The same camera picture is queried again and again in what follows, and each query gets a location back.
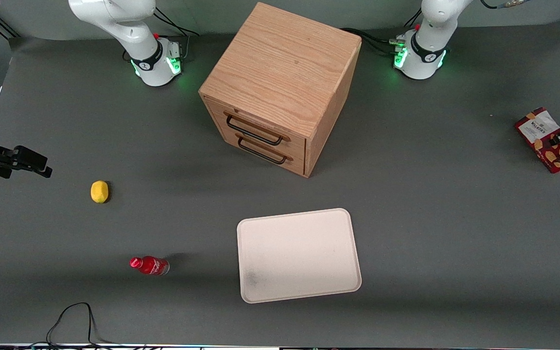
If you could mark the red soda bottle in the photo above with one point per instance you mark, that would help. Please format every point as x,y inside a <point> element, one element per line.
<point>151,265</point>

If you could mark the yellow lemon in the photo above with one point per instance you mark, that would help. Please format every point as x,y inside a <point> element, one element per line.
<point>99,191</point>

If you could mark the pale pink rectangular tray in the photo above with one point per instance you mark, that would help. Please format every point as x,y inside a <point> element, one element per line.
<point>297,255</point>

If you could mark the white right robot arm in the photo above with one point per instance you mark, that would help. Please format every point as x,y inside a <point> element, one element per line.
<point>129,29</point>

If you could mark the red cookie box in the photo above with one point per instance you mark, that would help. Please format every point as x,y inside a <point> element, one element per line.
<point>537,129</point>

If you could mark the oak wooden drawer cabinet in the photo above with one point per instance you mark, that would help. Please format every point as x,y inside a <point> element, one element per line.
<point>280,68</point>

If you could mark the wooden drawer front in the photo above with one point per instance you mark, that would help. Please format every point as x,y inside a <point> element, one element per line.
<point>224,133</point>
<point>216,109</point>

